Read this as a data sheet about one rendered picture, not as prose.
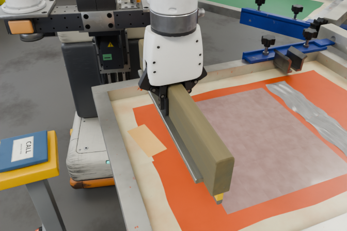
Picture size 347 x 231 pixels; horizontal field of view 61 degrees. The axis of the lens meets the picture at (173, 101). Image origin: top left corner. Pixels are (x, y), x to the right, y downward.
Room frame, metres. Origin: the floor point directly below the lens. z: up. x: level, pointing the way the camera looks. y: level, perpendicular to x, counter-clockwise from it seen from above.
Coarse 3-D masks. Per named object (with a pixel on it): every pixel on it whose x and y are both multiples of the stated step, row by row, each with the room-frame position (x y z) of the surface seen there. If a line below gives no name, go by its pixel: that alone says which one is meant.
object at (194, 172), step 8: (152, 96) 0.51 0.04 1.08; (160, 112) 0.46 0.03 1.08; (168, 120) 0.43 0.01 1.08; (168, 128) 0.41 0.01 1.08; (176, 136) 0.39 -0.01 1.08; (176, 144) 0.37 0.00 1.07; (184, 144) 0.37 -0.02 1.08; (184, 152) 0.35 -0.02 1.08; (184, 160) 0.34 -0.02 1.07; (192, 160) 0.33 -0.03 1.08; (192, 168) 0.32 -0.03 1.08; (192, 176) 0.31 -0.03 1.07; (200, 176) 0.30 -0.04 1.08
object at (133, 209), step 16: (224, 64) 0.82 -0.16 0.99; (240, 64) 0.82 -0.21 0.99; (256, 64) 0.83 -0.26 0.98; (272, 64) 0.85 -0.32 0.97; (336, 64) 0.83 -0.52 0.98; (128, 80) 0.72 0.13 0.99; (208, 80) 0.77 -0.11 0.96; (96, 96) 0.64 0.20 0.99; (112, 96) 0.67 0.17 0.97; (128, 96) 0.69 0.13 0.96; (112, 112) 0.57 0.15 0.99; (112, 128) 0.51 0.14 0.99; (112, 144) 0.46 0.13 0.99; (112, 160) 0.41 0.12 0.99; (128, 160) 0.41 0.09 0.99; (128, 176) 0.37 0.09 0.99; (128, 192) 0.34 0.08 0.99; (128, 208) 0.30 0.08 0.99; (144, 208) 0.30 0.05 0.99; (128, 224) 0.28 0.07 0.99; (144, 224) 0.28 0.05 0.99; (320, 224) 0.28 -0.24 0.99; (336, 224) 0.28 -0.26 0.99
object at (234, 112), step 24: (312, 72) 0.83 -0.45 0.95; (192, 96) 0.69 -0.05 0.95; (216, 96) 0.69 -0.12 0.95; (240, 96) 0.69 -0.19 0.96; (264, 96) 0.69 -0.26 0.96; (312, 96) 0.69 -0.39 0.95; (336, 96) 0.69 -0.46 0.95; (144, 120) 0.59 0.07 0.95; (216, 120) 0.58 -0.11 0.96; (240, 120) 0.58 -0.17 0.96; (264, 120) 0.58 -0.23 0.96; (288, 120) 0.58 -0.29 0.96; (168, 144) 0.50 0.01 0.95
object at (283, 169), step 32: (288, 128) 0.55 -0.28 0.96; (160, 160) 0.45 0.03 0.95; (256, 160) 0.45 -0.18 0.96; (288, 160) 0.45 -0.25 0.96; (320, 160) 0.45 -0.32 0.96; (192, 192) 0.36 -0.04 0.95; (224, 192) 0.36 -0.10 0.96; (256, 192) 0.36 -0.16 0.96; (288, 192) 0.36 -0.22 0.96; (320, 192) 0.36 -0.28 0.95; (192, 224) 0.30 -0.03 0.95; (224, 224) 0.30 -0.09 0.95
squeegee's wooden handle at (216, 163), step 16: (176, 96) 0.42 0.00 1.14; (176, 112) 0.41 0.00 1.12; (192, 112) 0.38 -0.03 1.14; (176, 128) 0.41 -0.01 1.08; (192, 128) 0.34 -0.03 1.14; (208, 128) 0.34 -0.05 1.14; (192, 144) 0.34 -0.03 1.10; (208, 144) 0.30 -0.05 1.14; (224, 144) 0.30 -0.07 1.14; (208, 160) 0.29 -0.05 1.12; (224, 160) 0.28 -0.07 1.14; (208, 176) 0.29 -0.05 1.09; (224, 176) 0.28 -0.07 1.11
